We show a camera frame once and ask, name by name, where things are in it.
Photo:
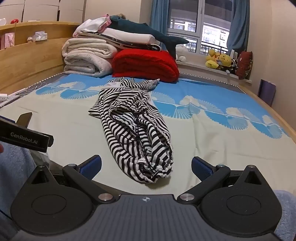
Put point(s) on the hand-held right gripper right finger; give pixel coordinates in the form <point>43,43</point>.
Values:
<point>202,169</point>

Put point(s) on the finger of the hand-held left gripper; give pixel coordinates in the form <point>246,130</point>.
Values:
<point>25,118</point>

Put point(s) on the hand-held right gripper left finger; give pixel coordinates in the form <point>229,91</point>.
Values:
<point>91,165</point>

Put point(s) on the black white striped garment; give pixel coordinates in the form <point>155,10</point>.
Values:
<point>129,129</point>

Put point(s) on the person's left hand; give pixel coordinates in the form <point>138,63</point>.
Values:
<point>1,148</point>

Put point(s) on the white power strip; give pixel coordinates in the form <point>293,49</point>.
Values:
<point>4,98</point>

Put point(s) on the blue fan print bed sheet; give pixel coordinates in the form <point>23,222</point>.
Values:
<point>208,139</point>

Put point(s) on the wooden headboard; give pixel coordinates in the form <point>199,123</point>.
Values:
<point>30,62</point>

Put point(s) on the tissue pack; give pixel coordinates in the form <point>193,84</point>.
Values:
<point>39,37</point>

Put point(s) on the white fleece folded blanket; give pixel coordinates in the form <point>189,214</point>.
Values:
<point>85,53</point>

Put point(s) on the person's blue fleece clothing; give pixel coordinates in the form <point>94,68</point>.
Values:
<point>286,208</point>

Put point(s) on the red ornament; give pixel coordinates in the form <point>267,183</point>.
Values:
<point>14,21</point>

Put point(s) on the purple box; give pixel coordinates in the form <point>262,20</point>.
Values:
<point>267,92</point>

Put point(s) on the window sill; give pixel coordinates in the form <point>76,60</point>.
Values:
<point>198,68</point>

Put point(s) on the white wardrobe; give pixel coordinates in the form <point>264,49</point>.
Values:
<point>41,10</point>

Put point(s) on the yellow duck plush toy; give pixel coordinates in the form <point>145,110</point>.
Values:
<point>211,59</point>

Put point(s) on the yellow striped plush toy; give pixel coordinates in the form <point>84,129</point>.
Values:
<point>225,60</point>

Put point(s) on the white folded cloth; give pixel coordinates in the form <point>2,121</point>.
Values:
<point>89,26</point>

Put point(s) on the dark red cushion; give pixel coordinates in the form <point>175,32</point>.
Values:
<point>244,64</point>

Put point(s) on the red folded blanket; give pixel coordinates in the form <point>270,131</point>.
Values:
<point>145,62</point>

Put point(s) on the white plush toy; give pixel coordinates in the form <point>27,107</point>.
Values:
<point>181,52</point>

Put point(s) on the pink cloth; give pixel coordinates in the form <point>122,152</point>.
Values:
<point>106,23</point>

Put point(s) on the dark dotted folded fabric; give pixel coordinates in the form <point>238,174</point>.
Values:
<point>136,45</point>

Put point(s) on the blue shark plush toy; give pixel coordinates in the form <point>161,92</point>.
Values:
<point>138,27</point>

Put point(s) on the wooden bed frame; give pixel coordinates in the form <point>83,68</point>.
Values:
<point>277,118</point>

